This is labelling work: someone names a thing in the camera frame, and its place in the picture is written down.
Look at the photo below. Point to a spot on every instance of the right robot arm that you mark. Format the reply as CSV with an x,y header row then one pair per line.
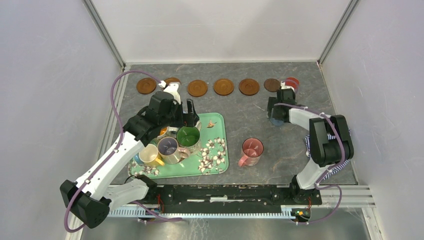
x,y
330,145

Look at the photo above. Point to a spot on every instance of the blue round coaster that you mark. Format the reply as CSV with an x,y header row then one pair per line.
x,y
276,122

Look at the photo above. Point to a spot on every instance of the red round coaster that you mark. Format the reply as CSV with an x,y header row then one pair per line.
x,y
296,80

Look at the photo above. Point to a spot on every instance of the blue striped cloth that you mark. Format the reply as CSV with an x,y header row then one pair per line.
x,y
334,170

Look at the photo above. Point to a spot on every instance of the green interior floral mug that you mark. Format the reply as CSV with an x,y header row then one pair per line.
x,y
190,138

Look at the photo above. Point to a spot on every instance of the pink mug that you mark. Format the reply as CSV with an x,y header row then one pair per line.
x,y
252,150

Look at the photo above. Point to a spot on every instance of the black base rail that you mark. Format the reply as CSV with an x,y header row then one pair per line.
x,y
229,199

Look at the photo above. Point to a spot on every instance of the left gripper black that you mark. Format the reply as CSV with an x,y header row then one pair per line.
x,y
192,117

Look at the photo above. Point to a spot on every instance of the orange interior mug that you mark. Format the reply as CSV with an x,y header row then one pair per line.
x,y
163,132

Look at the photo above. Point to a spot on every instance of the ridged wooden coaster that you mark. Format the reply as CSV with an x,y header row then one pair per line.
x,y
197,88
223,87
172,80
249,87
146,85

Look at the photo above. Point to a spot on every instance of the cream yellow-handled mug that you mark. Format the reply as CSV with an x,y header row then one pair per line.
x,y
150,156

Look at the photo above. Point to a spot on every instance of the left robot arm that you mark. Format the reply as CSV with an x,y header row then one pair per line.
x,y
90,198

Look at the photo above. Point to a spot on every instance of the blue orange-interior mug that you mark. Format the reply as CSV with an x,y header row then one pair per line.
x,y
137,159

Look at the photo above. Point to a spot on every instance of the green floral tray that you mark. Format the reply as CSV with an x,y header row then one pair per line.
x,y
212,158

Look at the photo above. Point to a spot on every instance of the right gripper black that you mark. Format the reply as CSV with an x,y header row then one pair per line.
x,y
271,106

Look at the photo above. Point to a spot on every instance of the dark wooden coaster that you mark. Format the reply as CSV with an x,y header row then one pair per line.
x,y
272,84

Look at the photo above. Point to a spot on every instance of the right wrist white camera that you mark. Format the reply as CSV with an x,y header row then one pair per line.
x,y
288,84

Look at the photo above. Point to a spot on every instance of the purple interior mug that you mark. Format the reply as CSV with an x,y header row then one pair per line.
x,y
171,152

